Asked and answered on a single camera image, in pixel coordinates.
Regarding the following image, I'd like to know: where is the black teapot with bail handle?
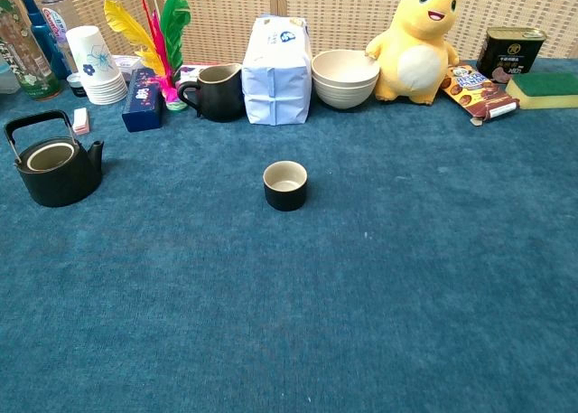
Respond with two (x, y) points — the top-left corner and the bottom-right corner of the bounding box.
(3, 109), (105, 208)

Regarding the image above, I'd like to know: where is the small black ceramic teacup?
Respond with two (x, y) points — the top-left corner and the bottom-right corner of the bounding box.
(263, 160), (309, 212)

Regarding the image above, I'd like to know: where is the blue table cloth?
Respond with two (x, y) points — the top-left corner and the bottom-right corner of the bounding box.
(0, 58), (578, 413)

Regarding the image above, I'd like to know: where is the light blue paper bag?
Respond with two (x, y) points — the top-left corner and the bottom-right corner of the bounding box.
(241, 14), (313, 127)

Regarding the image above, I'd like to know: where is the beige bowl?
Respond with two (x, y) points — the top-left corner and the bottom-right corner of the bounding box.
(311, 49), (381, 88)
(312, 79), (378, 111)

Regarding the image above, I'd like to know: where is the black ceramic pitcher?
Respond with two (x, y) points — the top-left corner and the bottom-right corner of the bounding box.
(176, 62), (245, 124)

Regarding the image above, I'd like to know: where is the pink white box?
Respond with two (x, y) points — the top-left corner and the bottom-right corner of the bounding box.
(173, 62), (219, 89)

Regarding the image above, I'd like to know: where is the dark blue cardboard box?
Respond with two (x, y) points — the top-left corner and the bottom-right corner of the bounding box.
(121, 67), (164, 134)

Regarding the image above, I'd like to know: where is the woven wicker screen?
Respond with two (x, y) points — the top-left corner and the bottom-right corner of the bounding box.
(8, 0), (578, 67)

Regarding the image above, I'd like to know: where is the colourful feather shuttlecock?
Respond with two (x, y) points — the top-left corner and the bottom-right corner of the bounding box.
(103, 0), (192, 112)

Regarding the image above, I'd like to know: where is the yellow plush dinosaur toy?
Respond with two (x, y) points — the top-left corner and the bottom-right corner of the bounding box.
(364, 0), (461, 107)

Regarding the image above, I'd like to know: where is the small white box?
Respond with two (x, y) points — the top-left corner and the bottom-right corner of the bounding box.
(111, 54), (145, 84)

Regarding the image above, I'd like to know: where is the brown panda cookie box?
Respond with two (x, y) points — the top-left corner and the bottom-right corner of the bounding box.
(439, 63), (521, 125)

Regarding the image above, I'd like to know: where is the pink white eraser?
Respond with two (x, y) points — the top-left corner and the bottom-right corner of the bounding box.
(71, 107), (90, 136)

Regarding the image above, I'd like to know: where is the stack of white paper cups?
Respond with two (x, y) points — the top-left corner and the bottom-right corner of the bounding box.
(65, 25), (129, 106)

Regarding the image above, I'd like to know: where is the small black jar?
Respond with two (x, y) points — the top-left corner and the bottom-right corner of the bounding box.
(66, 72), (89, 99)

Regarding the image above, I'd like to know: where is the black luncheon meat can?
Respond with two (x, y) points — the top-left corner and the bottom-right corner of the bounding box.
(475, 26), (548, 85)

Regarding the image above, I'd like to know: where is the yellow green sponge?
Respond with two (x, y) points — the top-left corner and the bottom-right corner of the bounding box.
(504, 71), (578, 111)

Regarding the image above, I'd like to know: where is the clear plastic drink bottle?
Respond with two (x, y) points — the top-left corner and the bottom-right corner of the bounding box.
(34, 0), (83, 75)

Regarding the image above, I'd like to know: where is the green floral label bottle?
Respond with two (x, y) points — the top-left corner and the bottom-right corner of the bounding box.
(0, 0), (62, 102)

